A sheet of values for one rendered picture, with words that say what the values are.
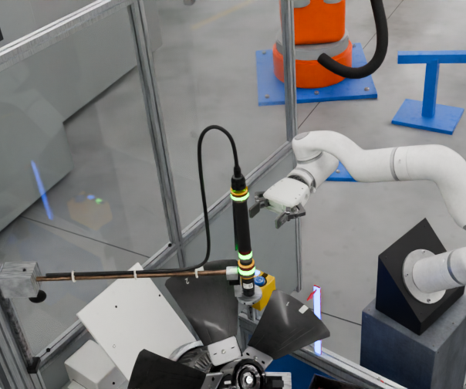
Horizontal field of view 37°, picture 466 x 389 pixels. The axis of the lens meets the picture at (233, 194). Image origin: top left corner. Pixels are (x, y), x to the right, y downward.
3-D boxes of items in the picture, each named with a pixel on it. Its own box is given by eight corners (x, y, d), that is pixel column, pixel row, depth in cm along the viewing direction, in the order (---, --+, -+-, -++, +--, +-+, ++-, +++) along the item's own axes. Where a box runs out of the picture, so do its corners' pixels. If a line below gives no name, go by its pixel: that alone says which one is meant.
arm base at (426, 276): (419, 238, 247) (456, 226, 231) (453, 278, 249) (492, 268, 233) (393, 274, 238) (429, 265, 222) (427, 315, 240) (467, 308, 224)
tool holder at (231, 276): (228, 306, 189) (225, 279, 183) (230, 287, 195) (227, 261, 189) (261, 305, 188) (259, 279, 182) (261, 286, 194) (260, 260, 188)
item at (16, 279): (0, 300, 191) (-9, 278, 186) (8, 282, 197) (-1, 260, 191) (37, 299, 190) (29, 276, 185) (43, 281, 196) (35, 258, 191)
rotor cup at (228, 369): (224, 418, 202) (251, 417, 192) (196, 380, 201) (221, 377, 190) (254, 384, 211) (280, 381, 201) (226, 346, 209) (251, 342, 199)
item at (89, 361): (62, 387, 245) (55, 367, 238) (95, 357, 255) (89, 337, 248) (96, 410, 236) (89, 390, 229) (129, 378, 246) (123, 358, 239)
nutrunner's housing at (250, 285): (242, 307, 191) (228, 171, 164) (243, 297, 195) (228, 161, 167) (257, 306, 191) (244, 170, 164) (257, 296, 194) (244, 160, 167)
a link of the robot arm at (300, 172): (317, 197, 196) (312, 203, 195) (291, 187, 201) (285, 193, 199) (317, 174, 191) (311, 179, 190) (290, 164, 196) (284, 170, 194)
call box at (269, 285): (225, 297, 258) (223, 276, 252) (241, 281, 265) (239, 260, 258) (261, 314, 250) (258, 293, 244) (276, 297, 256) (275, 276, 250)
